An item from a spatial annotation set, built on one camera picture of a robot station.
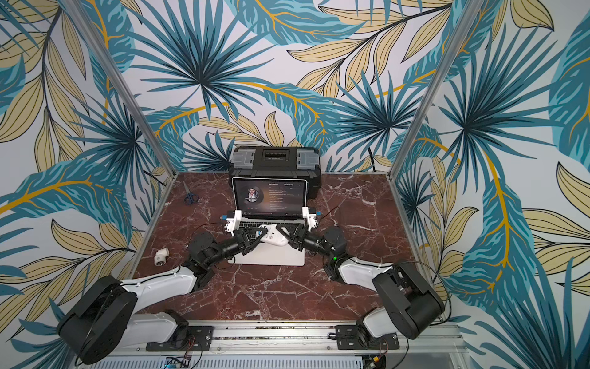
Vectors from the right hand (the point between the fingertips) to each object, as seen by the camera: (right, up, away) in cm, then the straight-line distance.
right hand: (277, 230), depth 74 cm
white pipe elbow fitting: (-46, -12, +14) cm, 49 cm away
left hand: (-3, -2, -1) cm, 3 cm away
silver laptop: (-9, +8, +24) cm, 27 cm away
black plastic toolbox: (-2, +26, +27) cm, 38 cm away
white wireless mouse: (-1, -2, -2) cm, 3 cm away
